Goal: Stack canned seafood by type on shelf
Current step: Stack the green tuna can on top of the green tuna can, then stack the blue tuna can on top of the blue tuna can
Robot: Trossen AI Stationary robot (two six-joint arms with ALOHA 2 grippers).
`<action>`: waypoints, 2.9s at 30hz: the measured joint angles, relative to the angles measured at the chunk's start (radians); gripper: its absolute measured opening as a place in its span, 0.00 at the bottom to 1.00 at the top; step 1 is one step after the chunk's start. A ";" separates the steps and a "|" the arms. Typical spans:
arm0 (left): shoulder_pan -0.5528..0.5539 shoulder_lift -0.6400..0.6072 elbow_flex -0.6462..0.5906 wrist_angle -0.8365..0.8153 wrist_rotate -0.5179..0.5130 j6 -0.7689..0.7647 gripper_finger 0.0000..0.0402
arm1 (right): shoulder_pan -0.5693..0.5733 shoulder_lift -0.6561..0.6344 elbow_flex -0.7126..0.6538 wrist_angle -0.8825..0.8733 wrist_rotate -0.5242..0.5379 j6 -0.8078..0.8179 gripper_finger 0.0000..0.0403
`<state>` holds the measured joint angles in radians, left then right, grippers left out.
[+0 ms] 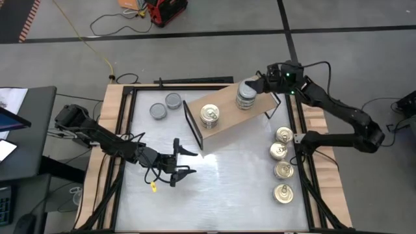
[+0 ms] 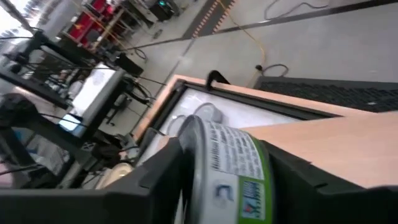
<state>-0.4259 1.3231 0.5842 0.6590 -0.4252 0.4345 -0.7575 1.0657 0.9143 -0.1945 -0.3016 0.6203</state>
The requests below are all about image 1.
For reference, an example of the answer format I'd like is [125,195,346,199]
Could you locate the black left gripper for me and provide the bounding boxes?
[148,138,199,188]

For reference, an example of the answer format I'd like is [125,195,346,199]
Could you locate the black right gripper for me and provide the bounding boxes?
[244,62,298,95]

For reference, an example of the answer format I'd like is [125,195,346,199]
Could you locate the blue and red box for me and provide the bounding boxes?
[275,125,294,144]

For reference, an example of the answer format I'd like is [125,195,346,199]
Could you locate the wooden table base board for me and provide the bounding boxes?
[75,83,354,230]

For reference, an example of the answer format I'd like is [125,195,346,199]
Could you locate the red black equipment case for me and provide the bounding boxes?
[145,0,189,27]

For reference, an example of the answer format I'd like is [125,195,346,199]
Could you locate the dark grey desk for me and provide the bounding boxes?
[0,86,58,182]

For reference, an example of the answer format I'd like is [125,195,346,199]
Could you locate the black electronics box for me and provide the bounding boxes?
[395,90,416,118]

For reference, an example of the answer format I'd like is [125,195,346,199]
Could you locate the orange paper folder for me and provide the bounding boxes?
[117,0,146,10]

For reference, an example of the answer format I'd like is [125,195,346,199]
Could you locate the black computer mouse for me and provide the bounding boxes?
[12,213,37,234]

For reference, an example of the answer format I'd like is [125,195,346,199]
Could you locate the laptop with blue screen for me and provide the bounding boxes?
[0,107,33,131]

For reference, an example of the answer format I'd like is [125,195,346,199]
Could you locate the white paper sheets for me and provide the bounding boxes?
[0,86,29,113]

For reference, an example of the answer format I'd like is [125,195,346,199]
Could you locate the black keyboard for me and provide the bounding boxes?
[0,185,14,227]

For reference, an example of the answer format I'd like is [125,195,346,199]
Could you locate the black mat orange striped edge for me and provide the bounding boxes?
[0,0,42,44]

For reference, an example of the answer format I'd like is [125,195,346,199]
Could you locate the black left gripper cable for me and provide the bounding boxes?
[142,152,173,187]

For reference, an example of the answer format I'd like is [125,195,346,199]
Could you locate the wooden shelf black metal frame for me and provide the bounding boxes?
[182,76,282,151]

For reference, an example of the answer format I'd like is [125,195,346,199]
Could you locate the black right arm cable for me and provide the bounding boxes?
[300,60,333,97]

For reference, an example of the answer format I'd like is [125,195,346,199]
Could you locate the black aluminium table frame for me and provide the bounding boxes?
[70,83,350,234]

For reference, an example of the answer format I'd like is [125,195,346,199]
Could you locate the coiled black cable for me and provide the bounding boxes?
[116,73,140,85]

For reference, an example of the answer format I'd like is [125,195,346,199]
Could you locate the black floor cable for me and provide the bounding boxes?
[360,97,404,149]
[89,12,153,36]

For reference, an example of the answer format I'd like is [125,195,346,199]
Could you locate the white cable loop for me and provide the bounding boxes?
[69,186,84,206]

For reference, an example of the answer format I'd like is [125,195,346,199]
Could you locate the yellow power cable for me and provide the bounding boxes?
[51,0,115,79]

